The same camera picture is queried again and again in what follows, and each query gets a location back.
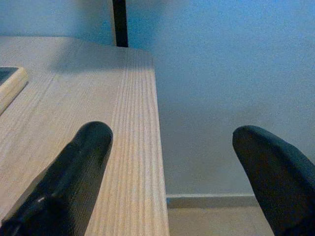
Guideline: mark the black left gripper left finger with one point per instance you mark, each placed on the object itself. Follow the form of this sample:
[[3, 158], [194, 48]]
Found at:
[[69, 177]]

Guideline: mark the black upright pole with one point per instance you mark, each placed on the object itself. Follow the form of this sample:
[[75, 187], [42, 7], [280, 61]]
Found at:
[[120, 22]]

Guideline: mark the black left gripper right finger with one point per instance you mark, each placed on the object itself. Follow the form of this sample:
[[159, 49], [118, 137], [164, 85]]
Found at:
[[283, 182]]

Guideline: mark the light wooden table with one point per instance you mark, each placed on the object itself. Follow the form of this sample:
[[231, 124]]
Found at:
[[73, 93]]

